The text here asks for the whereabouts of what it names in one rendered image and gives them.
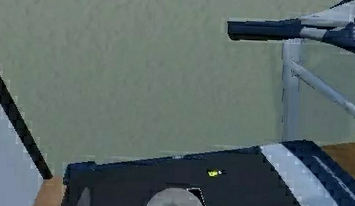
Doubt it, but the grey metal frame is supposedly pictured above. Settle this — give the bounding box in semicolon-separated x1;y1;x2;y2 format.
278;39;355;145

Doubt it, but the dark blue white-striped box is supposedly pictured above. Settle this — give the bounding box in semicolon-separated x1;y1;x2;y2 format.
60;129;355;206

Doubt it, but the black slanted bar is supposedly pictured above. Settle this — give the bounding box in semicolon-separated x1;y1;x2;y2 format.
0;52;59;181

